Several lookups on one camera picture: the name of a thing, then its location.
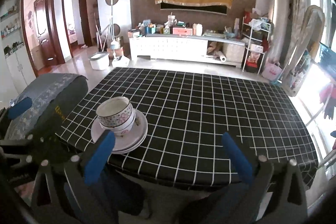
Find white mop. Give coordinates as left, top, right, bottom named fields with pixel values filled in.
left=106, top=0, right=131, bottom=68

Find plain white plate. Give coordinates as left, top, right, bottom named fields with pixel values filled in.
left=111, top=136, right=146, bottom=155

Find white bowl red emblem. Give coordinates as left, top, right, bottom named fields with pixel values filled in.
left=112, top=119, right=135, bottom=136

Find small floral patterned bowl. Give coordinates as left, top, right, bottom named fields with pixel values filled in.
left=96, top=97, right=133, bottom=127

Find paper towel roll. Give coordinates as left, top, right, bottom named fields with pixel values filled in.
left=210, top=51, right=227, bottom=63

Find white plastic bucket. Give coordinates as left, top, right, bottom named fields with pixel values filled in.
left=89, top=52, right=109, bottom=71

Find brown wooden door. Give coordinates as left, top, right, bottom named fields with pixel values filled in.
left=34, top=0, right=58, bottom=67

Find white bowl pink pattern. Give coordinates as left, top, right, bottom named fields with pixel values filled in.
left=99, top=109, right=135, bottom=131

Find white tv cabinet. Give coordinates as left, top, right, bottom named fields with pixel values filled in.
left=129, top=34, right=245, bottom=68

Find black white grid tablecloth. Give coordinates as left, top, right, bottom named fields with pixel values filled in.
left=58, top=68, right=318, bottom=190

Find pink drawer box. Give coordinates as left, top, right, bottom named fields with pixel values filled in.
left=173, top=27, right=193, bottom=36

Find white metal shelf rack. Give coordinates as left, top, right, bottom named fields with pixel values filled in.
left=241, top=12, right=272, bottom=75

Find blue plastic basket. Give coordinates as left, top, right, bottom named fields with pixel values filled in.
left=318, top=43, right=336, bottom=74

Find white plate pink flowers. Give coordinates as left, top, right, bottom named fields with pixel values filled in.
left=120, top=133, right=147, bottom=151

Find white plate cartoon pictures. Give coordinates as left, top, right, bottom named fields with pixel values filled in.
left=91, top=109, right=148, bottom=151

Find pink tote bag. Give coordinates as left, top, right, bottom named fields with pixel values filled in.
left=261, top=62, right=282, bottom=81

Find silver standing air conditioner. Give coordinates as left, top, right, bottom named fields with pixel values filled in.
left=267, top=0, right=289, bottom=63

